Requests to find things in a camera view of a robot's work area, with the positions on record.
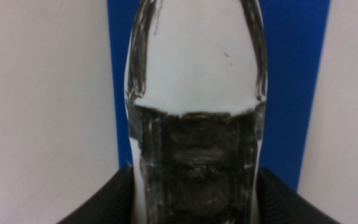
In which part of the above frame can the blue rectangular mat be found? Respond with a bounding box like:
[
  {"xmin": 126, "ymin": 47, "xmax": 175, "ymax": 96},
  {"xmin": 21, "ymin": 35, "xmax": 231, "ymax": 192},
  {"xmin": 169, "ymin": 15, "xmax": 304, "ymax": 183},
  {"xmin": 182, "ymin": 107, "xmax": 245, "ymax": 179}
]
[{"xmin": 106, "ymin": 0, "xmax": 332, "ymax": 192}]

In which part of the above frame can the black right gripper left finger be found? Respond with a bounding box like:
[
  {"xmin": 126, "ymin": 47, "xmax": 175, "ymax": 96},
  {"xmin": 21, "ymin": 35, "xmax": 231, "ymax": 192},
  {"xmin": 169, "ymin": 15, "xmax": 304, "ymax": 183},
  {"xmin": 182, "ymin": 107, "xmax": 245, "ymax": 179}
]
[{"xmin": 55, "ymin": 165, "xmax": 135, "ymax": 224}]

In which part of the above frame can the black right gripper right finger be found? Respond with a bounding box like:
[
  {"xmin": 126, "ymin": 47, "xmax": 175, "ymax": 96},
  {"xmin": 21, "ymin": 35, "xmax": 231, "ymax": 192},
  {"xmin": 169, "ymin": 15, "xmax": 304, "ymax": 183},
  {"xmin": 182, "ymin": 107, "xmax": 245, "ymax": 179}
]
[{"xmin": 255, "ymin": 167, "xmax": 342, "ymax": 224}]

